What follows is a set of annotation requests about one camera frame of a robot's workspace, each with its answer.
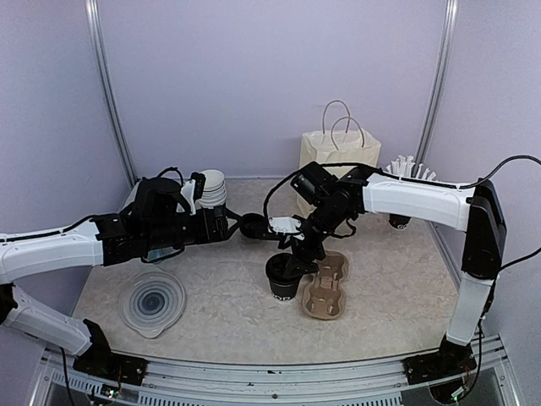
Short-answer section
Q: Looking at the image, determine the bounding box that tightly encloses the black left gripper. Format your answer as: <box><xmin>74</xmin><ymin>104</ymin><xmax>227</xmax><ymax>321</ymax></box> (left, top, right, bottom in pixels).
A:
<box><xmin>145</xmin><ymin>204</ymin><xmax>243</xmax><ymax>250</ymax></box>

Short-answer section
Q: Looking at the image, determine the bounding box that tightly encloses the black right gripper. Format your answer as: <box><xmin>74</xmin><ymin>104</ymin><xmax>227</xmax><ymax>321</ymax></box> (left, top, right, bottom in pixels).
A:
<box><xmin>278</xmin><ymin>200</ymin><xmax>350</xmax><ymax>278</ymax></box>

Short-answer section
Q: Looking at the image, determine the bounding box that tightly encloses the black paper coffee cup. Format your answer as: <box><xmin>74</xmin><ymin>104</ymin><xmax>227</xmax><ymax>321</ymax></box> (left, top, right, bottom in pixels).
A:
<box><xmin>265</xmin><ymin>253</ymin><xmax>303</xmax><ymax>301</ymax></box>

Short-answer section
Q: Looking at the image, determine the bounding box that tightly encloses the black cup lid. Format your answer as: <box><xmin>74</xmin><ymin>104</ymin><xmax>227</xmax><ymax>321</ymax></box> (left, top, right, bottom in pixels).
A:
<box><xmin>265</xmin><ymin>253</ymin><xmax>303</xmax><ymax>284</ymax></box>

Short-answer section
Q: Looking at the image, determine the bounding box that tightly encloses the stack of black lids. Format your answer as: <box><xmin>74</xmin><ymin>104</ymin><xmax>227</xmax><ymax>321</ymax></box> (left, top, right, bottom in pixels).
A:
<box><xmin>240</xmin><ymin>213</ymin><xmax>271</xmax><ymax>240</ymax></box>

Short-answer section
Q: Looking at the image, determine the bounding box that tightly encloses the brown pulp cup carrier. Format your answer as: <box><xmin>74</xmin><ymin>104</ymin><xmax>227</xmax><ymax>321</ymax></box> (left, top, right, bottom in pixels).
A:
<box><xmin>301</xmin><ymin>251</ymin><xmax>349</xmax><ymax>321</ymax></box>

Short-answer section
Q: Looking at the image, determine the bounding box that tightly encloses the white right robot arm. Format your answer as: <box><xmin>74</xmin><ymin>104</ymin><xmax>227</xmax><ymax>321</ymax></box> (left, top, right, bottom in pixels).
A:
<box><xmin>268</xmin><ymin>162</ymin><xmax>506</xmax><ymax>376</ymax></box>

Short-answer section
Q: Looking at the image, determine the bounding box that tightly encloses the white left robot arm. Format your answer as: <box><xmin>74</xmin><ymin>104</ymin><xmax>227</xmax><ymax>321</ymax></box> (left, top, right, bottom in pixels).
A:
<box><xmin>1</xmin><ymin>169</ymin><xmax>239</xmax><ymax>376</ymax></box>

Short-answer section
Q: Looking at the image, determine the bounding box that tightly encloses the stack of paper cups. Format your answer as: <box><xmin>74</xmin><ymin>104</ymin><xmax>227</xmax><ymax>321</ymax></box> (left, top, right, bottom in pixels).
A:
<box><xmin>199</xmin><ymin>169</ymin><xmax>227</xmax><ymax>209</ymax></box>

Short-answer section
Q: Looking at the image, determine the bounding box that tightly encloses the blue glass cup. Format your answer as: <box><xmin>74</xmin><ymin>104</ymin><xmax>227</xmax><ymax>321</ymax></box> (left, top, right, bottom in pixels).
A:
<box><xmin>141</xmin><ymin>248</ymin><xmax>178</xmax><ymax>264</ymax></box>

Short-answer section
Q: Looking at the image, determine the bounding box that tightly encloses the wrapped white straws bundle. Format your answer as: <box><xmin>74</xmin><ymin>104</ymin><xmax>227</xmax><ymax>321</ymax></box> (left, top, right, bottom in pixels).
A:
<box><xmin>385</xmin><ymin>155</ymin><xmax>436</xmax><ymax>182</ymax></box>

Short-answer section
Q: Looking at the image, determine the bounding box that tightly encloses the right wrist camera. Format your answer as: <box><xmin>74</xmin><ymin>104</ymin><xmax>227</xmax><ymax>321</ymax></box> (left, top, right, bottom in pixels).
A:
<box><xmin>268</xmin><ymin>217</ymin><xmax>304</xmax><ymax>240</ymax></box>

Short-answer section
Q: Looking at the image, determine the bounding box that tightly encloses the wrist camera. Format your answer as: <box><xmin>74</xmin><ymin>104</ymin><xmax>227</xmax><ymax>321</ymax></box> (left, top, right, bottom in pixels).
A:
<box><xmin>268</xmin><ymin>217</ymin><xmax>304</xmax><ymax>240</ymax></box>
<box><xmin>179</xmin><ymin>172</ymin><xmax>206</xmax><ymax>215</ymax></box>

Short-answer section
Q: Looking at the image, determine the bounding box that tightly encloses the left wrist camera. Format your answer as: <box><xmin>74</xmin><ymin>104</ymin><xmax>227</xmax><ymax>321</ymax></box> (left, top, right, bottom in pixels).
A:
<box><xmin>179</xmin><ymin>172</ymin><xmax>206</xmax><ymax>215</ymax></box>

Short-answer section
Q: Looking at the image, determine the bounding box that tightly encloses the aluminium front rail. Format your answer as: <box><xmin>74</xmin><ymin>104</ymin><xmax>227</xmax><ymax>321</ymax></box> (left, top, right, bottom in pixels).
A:
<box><xmin>40</xmin><ymin>333</ymin><xmax>521</xmax><ymax>406</ymax></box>

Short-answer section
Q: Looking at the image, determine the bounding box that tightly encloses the right aluminium post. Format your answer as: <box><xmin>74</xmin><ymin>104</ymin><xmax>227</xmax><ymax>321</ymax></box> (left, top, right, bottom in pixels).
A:
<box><xmin>416</xmin><ymin>0</ymin><xmax>459</xmax><ymax>164</ymax></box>

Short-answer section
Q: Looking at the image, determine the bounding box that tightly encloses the aluminium post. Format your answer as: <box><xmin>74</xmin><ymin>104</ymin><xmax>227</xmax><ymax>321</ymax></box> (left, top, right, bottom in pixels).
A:
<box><xmin>85</xmin><ymin>0</ymin><xmax>138</xmax><ymax>186</ymax></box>
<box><xmin>416</xmin><ymin>0</ymin><xmax>459</xmax><ymax>164</ymax></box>

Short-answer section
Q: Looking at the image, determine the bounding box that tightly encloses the left aluminium post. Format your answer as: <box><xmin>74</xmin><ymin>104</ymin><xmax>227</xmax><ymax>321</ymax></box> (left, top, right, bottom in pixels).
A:
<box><xmin>85</xmin><ymin>0</ymin><xmax>138</xmax><ymax>186</ymax></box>

